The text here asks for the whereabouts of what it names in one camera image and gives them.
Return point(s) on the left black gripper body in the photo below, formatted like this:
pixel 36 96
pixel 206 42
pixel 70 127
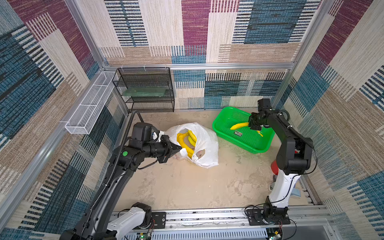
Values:
pixel 157 149

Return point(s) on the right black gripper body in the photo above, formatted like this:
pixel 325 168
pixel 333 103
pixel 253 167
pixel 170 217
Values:
pixel 255 120

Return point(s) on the single yellow banana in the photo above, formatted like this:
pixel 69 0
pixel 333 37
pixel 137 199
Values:
pixel 240 125

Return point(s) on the white plastic bag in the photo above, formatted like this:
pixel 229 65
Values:
pixel 207 147

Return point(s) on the yellow banana bunch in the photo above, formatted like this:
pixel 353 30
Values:
pixel 187 141

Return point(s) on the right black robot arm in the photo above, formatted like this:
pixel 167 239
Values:
pixel 294 155

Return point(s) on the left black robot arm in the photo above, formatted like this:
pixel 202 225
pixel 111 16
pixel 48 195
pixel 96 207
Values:
pixel 140 141

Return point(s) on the green plastic basket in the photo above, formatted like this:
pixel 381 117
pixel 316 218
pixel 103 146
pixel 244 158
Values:
pixel 245 138

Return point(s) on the red pen cup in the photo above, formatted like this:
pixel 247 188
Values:
pixel 275 168

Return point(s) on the green board on shelf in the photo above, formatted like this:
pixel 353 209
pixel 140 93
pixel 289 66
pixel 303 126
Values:
pixel 145 92

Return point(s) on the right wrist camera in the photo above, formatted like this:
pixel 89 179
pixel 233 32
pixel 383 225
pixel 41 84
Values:
pixel 264 104

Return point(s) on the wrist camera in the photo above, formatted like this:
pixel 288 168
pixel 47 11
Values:
pixel 264 104
pixel 156 136

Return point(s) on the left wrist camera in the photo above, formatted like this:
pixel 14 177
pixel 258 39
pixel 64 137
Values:
pixel 156 136

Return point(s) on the black wire mesh shelf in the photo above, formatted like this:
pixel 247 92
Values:
pixel 146 78

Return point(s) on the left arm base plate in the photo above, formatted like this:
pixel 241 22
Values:
pixel 154 220

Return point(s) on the white wire mesh tray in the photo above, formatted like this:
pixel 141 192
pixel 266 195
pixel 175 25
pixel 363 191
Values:
pixel 88 111

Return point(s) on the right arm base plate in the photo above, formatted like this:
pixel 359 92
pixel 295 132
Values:
pixel 274 216

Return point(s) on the aluminium front rail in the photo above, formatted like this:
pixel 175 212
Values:
pixel 307 223

